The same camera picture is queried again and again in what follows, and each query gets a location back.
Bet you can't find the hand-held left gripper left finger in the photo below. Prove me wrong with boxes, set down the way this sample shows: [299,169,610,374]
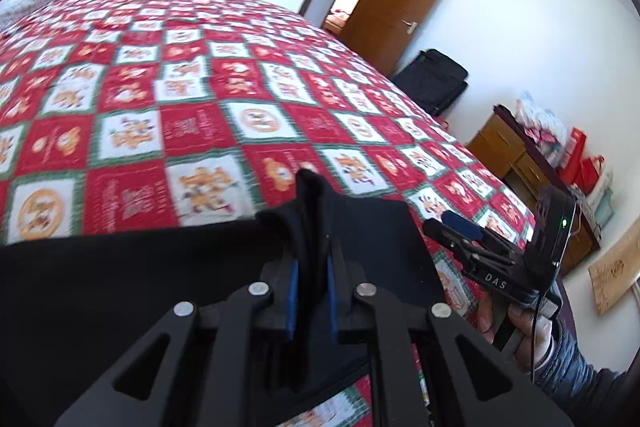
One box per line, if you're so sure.
[52,259,301,427]

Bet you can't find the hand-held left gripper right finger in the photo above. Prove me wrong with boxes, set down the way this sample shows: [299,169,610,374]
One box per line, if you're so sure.
[325,239,576,427]

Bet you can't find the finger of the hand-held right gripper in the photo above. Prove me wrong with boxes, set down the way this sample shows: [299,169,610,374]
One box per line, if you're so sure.
[422,218,511,266]
[442,212,526,258]

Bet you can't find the black pants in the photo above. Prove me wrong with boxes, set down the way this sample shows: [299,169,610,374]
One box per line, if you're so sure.
[0,168,446,427]

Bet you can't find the person's right hand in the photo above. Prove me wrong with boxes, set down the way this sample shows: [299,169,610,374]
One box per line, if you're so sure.
[475,294,556,373]

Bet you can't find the pale green bag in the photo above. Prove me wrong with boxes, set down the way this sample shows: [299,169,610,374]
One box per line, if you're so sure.
[582,187,615,230]

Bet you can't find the short red paper bag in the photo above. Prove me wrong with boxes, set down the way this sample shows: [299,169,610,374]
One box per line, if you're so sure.
[575,155,606,195]

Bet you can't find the light wooden board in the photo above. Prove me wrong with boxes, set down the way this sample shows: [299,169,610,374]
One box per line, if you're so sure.
[587,222,640,315]

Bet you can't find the tall red paper bag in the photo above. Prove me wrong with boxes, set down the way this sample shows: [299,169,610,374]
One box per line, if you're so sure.
[557,127,587,185]

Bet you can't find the brown wooden desk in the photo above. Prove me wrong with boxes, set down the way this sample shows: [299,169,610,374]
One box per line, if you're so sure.
[467,104,601,278]

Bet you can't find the floral bundle on desk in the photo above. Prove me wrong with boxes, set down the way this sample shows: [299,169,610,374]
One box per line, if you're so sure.
[515,92,568,168]

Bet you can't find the black suitcase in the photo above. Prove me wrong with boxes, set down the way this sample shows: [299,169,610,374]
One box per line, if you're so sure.
[391,49,469,118]

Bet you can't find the brown wooden door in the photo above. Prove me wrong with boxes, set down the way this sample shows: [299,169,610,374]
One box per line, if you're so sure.
[340,0,462,78]

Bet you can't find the red printed bed blanket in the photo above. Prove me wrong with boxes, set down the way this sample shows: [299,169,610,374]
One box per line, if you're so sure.
[0,0,538,427]

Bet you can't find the striped pillow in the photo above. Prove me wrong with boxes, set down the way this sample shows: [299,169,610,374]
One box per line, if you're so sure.
[0,0,56,20]

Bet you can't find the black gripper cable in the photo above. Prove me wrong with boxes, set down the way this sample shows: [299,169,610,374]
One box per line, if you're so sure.
[530,279,563,385]

